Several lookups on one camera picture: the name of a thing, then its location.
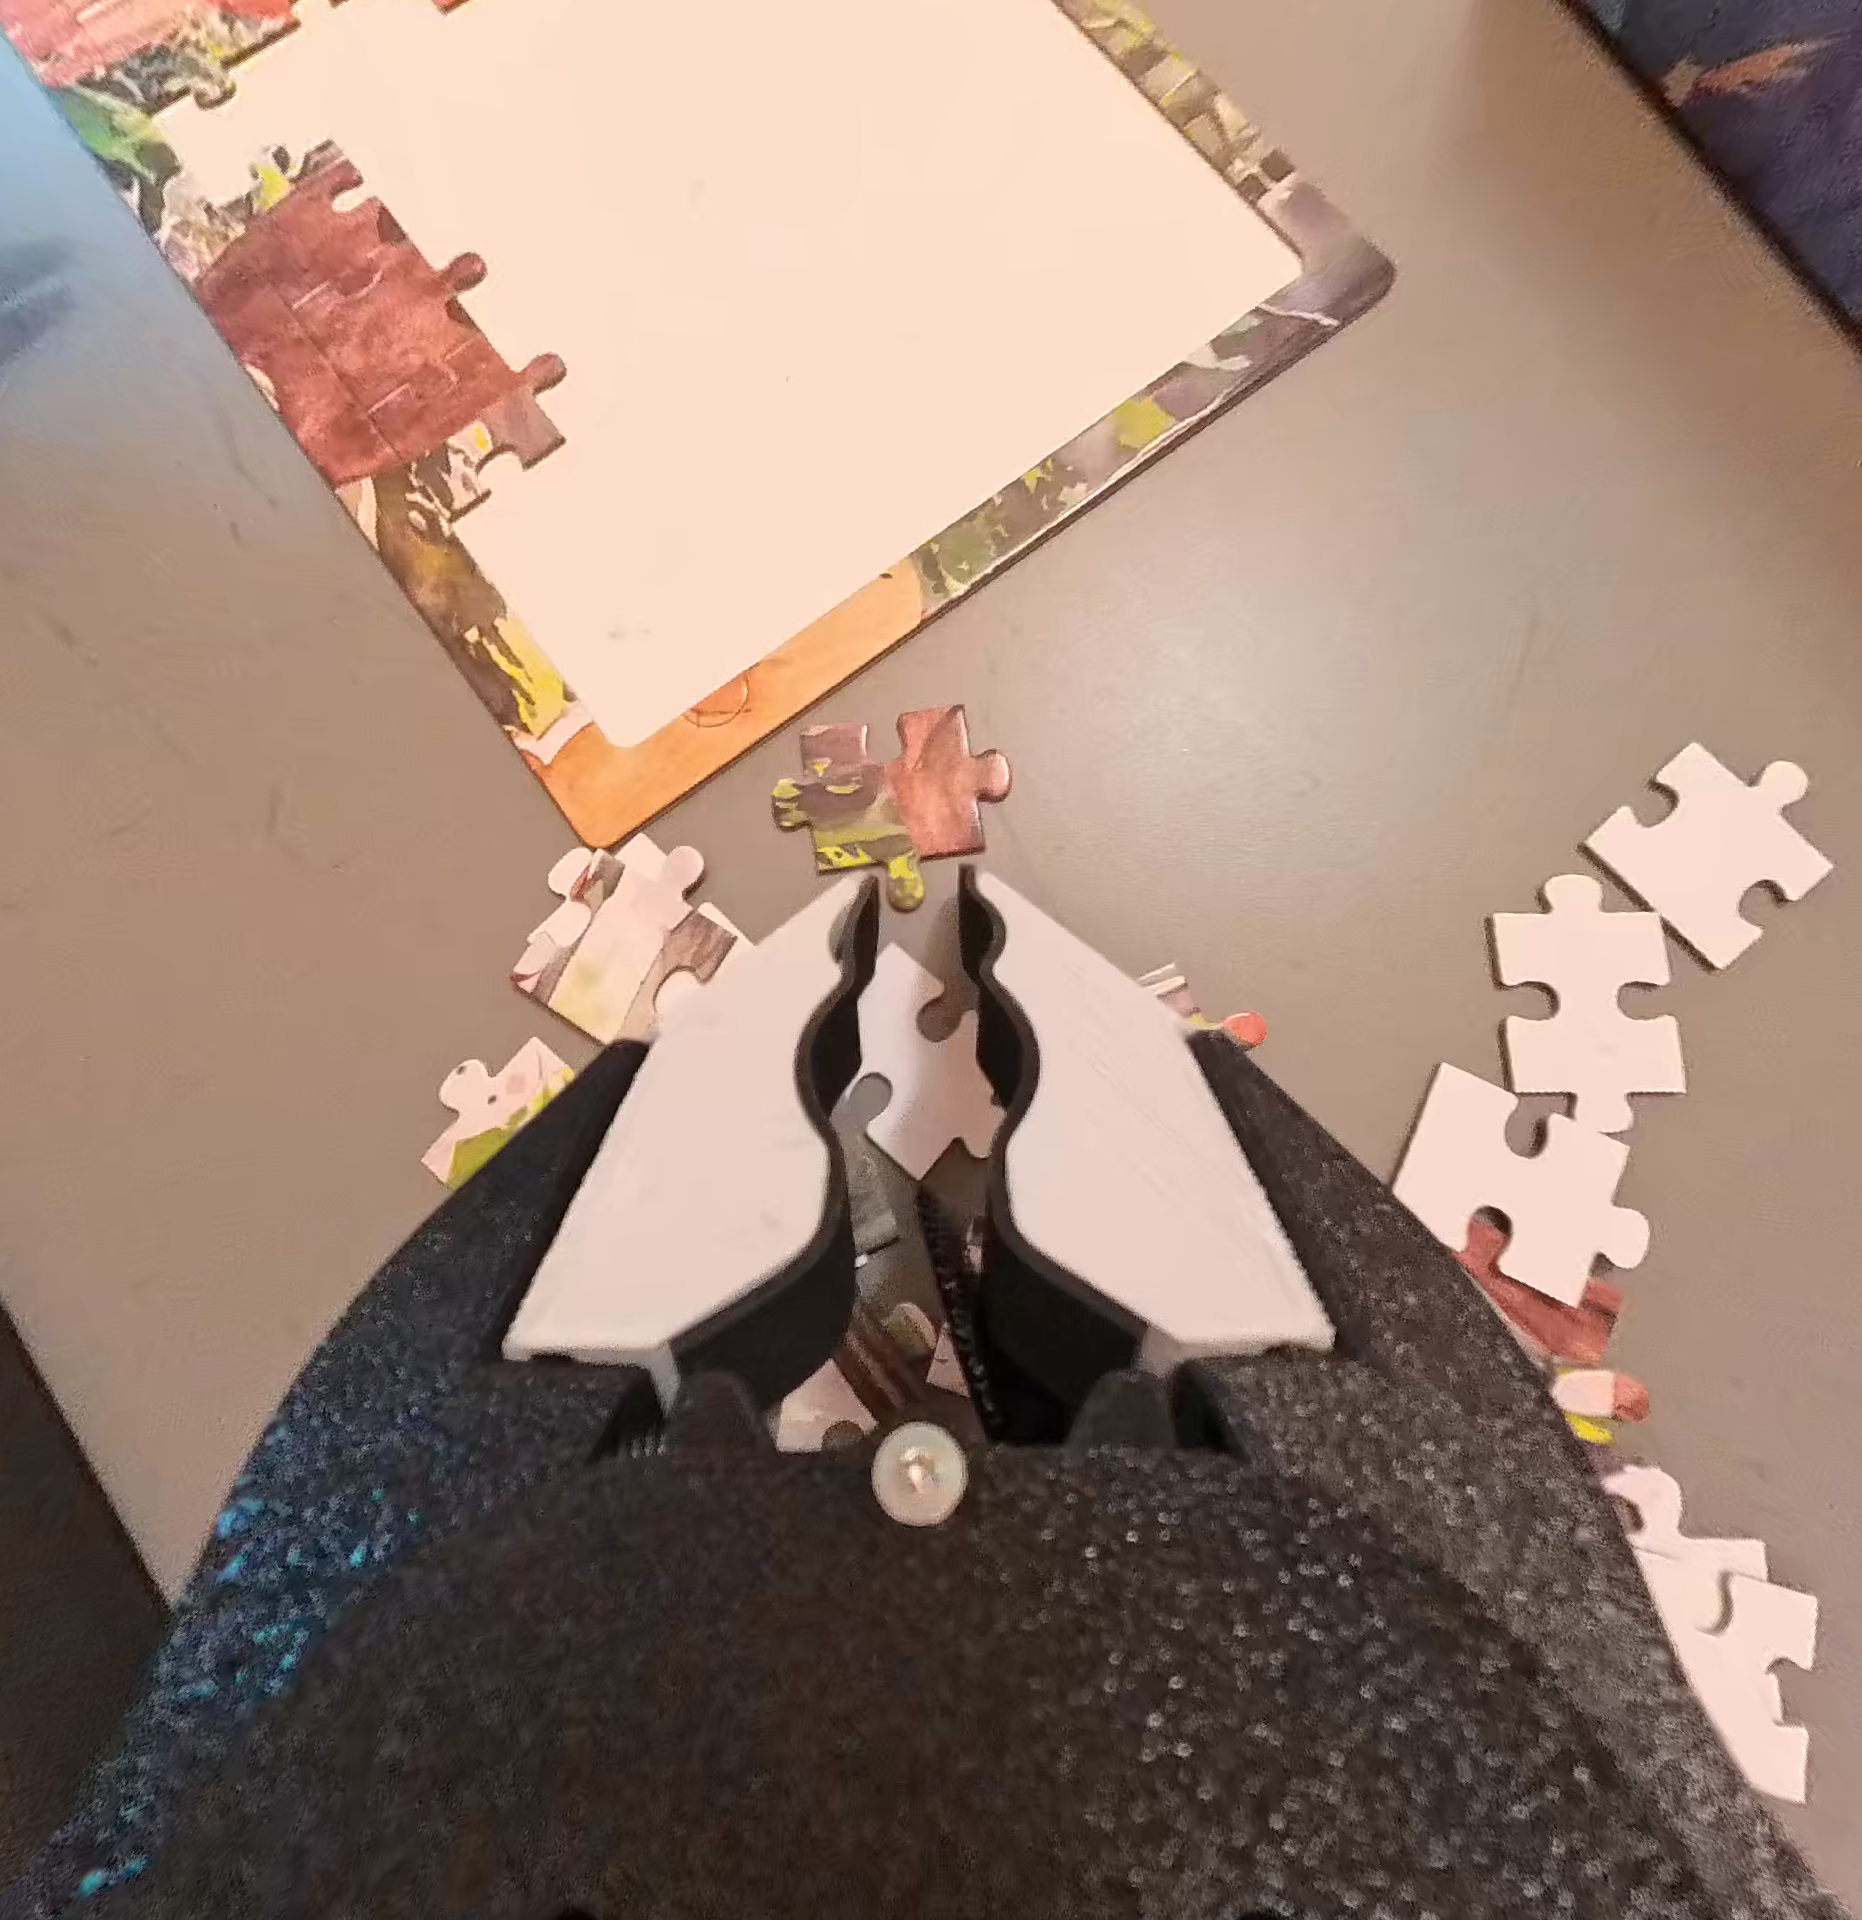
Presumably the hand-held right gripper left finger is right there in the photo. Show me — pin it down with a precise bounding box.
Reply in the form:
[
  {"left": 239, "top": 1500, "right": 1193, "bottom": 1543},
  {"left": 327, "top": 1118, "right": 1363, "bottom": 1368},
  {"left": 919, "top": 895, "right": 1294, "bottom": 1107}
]
[{"left": 501, "top": 874, "right": 883, "bottom": 1420}]

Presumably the grey desk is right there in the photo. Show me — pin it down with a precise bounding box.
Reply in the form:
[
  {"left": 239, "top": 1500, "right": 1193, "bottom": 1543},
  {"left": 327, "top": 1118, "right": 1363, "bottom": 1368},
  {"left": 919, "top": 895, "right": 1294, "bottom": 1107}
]
[{"left": 0, "top": 0, "right": 1862, "bottom": 1817}]

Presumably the black dimpled chair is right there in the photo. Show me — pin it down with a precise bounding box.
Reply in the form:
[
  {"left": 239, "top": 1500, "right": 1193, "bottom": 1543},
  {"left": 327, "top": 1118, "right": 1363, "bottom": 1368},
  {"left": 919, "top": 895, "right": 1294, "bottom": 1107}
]
[{"left": 0, "top": 1245, "right": 175, "bottom": 1920}]

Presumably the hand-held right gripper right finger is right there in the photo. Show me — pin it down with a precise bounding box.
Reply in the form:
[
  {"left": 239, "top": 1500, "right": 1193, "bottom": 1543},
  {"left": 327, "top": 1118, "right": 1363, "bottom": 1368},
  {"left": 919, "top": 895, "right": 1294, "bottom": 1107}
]
[{"left": 955, "top": 869, "right": 1337, "bottom": 1420}]

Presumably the green and brown puzzle piece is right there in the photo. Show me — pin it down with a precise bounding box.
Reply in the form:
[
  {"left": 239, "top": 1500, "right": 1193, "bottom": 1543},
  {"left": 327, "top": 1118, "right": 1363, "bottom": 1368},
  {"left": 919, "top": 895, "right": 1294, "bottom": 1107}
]
[{"left": 770, "top": 707, "right": 1011, "bottom": 911}]

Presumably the cardboard puzzle frame tray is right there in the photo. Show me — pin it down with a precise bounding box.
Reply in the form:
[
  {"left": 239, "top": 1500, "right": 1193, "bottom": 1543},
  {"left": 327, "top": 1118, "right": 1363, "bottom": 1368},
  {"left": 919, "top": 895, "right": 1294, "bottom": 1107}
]
[{"left": 0, "top": 0, "right": 1397, "bottom": 849}]

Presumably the green and yellow puzzle piece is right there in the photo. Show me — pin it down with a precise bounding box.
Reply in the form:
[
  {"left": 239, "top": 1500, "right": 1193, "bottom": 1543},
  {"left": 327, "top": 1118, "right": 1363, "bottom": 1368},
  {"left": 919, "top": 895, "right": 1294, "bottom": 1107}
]
[{"left": 197, "top": 142, "right": 369, "bottom": 228}]

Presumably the pile of puzzle pieces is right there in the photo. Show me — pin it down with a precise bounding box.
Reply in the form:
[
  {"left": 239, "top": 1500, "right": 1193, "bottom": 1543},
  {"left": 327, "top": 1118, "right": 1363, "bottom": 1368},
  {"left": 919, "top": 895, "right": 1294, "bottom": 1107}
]
[{"left": 419, "top": 742, "right": 1836, "bottom": 1810}]

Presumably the dark leafy puzzle piece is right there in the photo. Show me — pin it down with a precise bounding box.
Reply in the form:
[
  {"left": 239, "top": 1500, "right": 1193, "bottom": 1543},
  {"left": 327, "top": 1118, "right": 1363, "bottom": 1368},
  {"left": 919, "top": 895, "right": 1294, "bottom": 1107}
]
[{"left": 151, "top": 23, "right": 293, "bottom": 115}]

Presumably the printed puzzle box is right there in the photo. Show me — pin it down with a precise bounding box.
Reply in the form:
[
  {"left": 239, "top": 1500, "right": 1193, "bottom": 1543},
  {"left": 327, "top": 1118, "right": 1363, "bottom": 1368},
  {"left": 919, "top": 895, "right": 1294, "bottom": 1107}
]
[{"left": 1567, "top": 0, "right": 1862, "bottom": 375}]

